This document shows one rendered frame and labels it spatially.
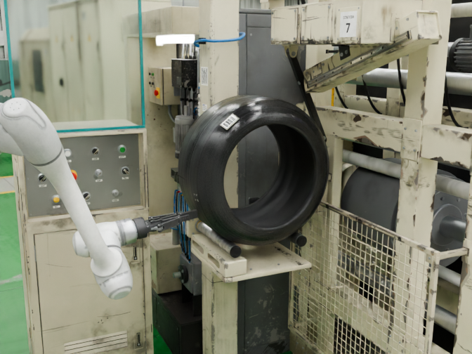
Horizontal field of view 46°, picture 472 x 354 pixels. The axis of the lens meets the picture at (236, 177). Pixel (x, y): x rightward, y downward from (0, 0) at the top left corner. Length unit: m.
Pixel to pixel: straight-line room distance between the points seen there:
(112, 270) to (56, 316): 0.93
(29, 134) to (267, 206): 1.16
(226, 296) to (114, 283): 0.84
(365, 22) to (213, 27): 0.67
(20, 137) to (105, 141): 1.07
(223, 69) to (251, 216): 0.61
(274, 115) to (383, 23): 0.47
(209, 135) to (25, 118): 0.69
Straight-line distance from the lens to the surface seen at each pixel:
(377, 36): 1.91
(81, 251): 1.94
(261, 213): 2.34
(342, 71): 2.16
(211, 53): 2.28
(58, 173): 1.65
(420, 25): 1.89
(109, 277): 1.83
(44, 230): 2.55
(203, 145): 1.95
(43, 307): 2.68
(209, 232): 2.22
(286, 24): 2.26
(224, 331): 2.62
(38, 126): 1.52
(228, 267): 2.06
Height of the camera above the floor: 1.62
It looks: 13 degrees down
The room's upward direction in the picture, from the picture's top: straight up
